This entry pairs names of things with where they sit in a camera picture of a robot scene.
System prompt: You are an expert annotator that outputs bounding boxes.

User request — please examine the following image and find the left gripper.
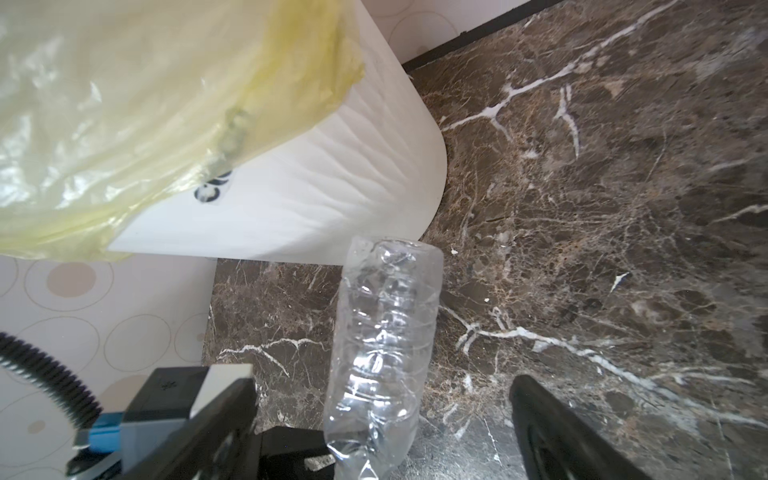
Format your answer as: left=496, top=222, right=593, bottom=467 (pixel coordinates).
left=256, top=426, right=335, bottom=480

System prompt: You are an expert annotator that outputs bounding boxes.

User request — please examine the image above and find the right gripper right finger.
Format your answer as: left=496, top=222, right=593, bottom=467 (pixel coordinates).
left=509, top=375, right=650, bottom=480

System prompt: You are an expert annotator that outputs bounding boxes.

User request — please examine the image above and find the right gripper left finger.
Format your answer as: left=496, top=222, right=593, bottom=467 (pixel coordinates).
left=121, top=378, right=258, bottom=480

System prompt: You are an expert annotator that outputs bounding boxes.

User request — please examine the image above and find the clear crushed bottle white cap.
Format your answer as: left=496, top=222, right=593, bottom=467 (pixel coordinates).
left=323, top=237, right=444, bottom=479

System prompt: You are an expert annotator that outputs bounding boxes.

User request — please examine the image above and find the white plastic waste bin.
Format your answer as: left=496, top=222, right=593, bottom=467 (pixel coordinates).
left=111, top=3, right=447, bottom=265

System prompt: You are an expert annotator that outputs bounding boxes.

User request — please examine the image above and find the yellow bin liner bag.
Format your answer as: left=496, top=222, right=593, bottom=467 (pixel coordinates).
left=1, top=1, right=364, bottom=261

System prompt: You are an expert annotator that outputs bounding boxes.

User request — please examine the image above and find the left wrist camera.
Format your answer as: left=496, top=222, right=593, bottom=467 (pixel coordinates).
left=71, top=362, right=256, bottom=475

